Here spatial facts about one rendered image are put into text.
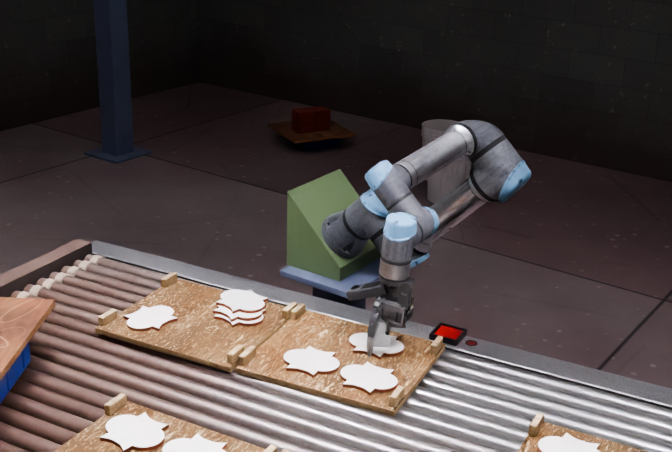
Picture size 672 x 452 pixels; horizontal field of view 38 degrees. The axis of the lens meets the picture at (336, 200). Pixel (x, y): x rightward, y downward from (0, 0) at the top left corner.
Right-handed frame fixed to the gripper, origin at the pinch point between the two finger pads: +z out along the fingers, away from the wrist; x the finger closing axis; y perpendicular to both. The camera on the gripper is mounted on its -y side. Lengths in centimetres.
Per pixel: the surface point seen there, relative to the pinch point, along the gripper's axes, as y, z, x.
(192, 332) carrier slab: -44.3, 4.4, -15.3
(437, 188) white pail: -93, 92, 347
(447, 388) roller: 21.8, 0.9, -7.6
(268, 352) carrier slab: -22.2, 2.5, -15.4
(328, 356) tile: -7.7, 0.3, -11.8
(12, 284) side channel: -103, 9, -15
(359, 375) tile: 2.6, -0.5, -16.6
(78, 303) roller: -83, 10, -13
